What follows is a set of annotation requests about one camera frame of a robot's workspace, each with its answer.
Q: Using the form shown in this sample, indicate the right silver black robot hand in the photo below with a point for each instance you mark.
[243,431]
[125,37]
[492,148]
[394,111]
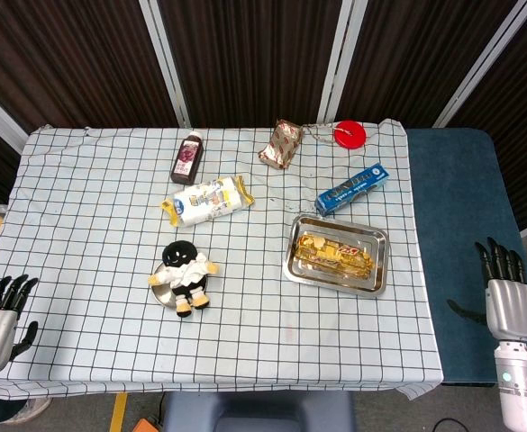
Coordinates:
[511,310]

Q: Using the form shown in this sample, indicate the gold biscuit package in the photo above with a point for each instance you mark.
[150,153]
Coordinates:
[330,256]

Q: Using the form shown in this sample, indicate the black plush toy white shirt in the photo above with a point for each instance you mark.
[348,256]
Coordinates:
[184,274]

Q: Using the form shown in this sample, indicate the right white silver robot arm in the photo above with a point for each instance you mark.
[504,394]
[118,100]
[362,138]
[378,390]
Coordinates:
[517,391]

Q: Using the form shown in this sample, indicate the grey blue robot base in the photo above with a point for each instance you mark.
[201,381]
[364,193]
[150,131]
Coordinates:
[258,411]

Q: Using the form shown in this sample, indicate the white checkered tablecloth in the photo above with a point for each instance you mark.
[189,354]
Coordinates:
[87,225]

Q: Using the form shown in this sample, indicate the orange object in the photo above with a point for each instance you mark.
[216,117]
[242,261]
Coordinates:
[145,425]

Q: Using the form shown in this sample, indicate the round steel plate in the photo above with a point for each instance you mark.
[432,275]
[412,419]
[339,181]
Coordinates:
[164,293]

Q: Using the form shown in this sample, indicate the rectangular steel tray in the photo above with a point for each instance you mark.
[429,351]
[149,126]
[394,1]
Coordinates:
[335,285]

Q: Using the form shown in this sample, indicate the brown slatted screen panel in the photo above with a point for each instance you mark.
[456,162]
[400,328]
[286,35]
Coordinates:
[524,112]
[425,54]
[254,54]
[65,54]

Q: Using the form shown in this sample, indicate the blue cookie box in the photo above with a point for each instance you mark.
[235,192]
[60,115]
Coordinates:
[351,189]

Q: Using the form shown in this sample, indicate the red round disc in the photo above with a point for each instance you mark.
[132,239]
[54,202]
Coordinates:
[351,135]

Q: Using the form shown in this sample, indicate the white yellow snack pack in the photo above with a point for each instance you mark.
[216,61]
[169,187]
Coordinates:
[204,202]

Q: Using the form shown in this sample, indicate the dark juice bottle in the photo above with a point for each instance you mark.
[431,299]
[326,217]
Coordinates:
[187,157]

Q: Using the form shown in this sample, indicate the brown crumpled snack bag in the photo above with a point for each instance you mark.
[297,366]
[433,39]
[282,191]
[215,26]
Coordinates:
[281,144]

